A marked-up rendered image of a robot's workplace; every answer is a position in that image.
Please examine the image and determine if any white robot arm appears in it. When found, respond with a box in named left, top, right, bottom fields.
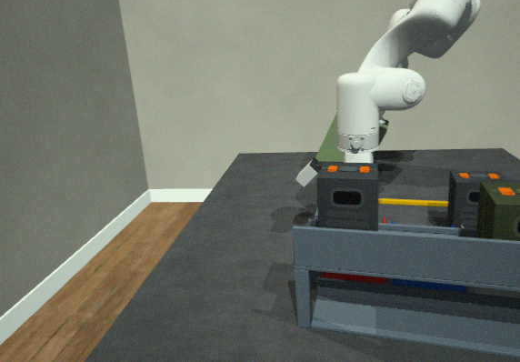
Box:
left=336, top=0, right=481, bottom=150

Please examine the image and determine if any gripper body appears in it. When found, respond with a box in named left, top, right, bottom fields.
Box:
left=337, top=145, right=379, bottom=163

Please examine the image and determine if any grey open bin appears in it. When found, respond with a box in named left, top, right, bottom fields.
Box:
left=467, top=287, right=520, bottom=298

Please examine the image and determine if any red bin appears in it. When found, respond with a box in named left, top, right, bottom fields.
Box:
left=323, top=272, right=386, bottom=284

